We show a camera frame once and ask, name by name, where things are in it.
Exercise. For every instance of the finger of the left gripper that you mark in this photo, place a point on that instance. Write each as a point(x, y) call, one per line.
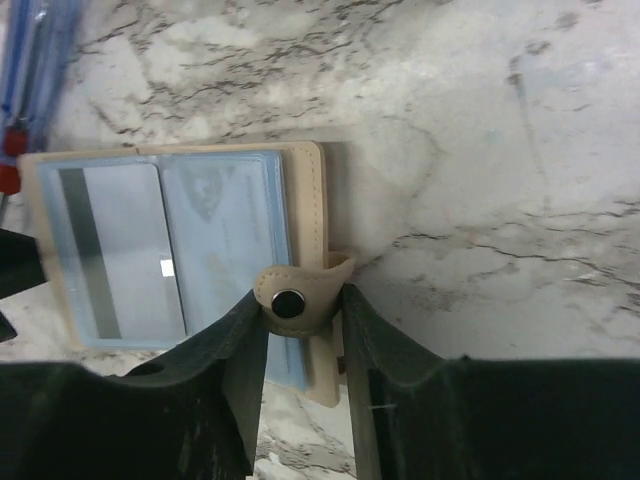
point(21, 267)

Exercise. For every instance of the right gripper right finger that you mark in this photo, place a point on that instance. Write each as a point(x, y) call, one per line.
point(416, 415)

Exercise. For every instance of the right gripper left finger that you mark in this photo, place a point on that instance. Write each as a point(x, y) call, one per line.
point(190, 413)

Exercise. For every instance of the blue red screwdriver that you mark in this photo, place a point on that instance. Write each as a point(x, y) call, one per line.
point(38, 45)

